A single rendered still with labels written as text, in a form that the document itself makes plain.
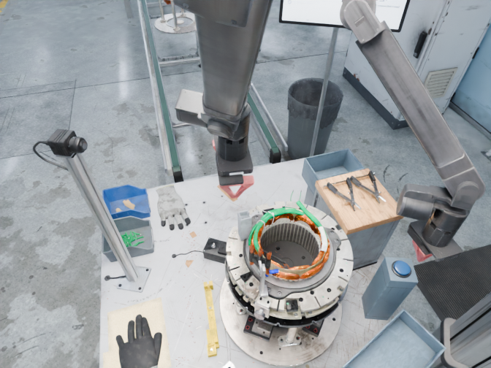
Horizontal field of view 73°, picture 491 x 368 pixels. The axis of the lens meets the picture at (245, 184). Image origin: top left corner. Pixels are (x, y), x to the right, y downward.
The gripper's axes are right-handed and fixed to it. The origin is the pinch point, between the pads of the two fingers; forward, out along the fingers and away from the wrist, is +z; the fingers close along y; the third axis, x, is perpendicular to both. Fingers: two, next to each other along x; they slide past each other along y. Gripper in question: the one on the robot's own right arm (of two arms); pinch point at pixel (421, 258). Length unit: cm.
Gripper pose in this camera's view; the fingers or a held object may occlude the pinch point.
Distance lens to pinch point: 93.5
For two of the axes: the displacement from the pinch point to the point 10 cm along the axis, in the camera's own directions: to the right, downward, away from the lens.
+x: 9.6, -2.2, 1.7
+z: 0.3, 7.0, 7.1
